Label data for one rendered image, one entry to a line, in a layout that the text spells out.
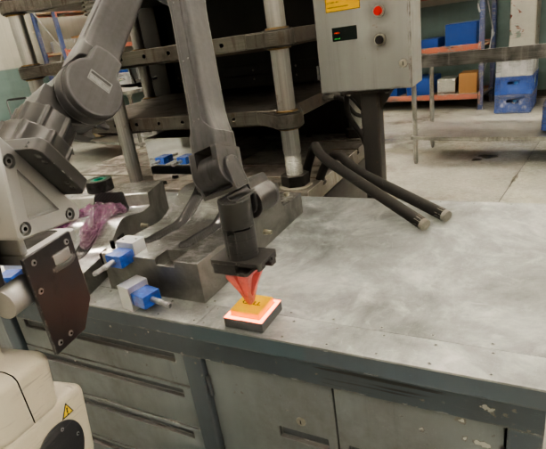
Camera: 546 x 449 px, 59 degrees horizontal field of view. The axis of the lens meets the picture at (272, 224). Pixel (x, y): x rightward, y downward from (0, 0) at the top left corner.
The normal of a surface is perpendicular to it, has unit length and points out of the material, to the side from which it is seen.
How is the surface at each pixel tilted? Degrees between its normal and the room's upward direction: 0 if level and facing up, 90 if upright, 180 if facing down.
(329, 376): 90
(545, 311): 0
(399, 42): 90
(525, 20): 90
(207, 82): 70
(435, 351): 0
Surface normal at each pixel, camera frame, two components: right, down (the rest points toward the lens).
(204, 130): -0.62, 0.03
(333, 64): -0.44, 0.39
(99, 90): 0.76, -0.22
